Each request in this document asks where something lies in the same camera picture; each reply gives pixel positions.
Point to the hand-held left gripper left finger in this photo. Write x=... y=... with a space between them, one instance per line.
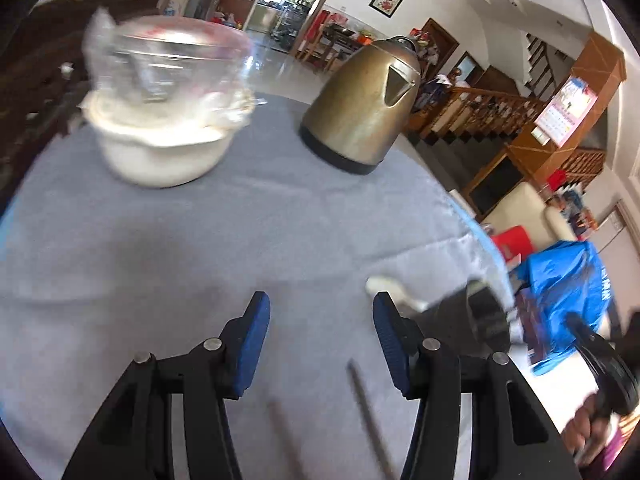
x=250 y=355

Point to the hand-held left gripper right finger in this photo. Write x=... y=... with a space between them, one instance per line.
x=392 y=345

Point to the white plastic spoon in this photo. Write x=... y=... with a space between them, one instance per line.
x=392 y=290

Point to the dark grey utensil holder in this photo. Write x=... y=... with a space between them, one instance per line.
x=465 y=320

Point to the person's right hand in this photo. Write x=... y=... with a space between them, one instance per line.
x=587 y=435

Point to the blue plastic bag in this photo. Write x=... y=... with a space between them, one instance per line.
x=565 y=290

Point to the grey tablecloth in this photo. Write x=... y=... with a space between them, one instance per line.
x=250 y=240

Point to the light blue table cloth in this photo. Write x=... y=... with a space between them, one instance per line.
x=470 y=215

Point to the red plastic stool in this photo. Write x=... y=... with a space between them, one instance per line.
x=515 y=242

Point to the beige chair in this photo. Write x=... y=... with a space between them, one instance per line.
x=525 y=210

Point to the bronze electric kettle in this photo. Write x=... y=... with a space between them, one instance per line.
x=355 y=115

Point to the wooden stair railing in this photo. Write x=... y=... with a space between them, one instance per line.
x=490 y=112

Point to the dark wooden side table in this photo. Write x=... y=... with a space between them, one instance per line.
x=330 y=45

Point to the framed flower picture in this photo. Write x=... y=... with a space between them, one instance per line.
x=386 y=1

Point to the dark carved wooden sideboard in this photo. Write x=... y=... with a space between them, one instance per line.
x=40 y=60

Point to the pink wall calendar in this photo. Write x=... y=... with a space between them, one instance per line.
x=567 y=110

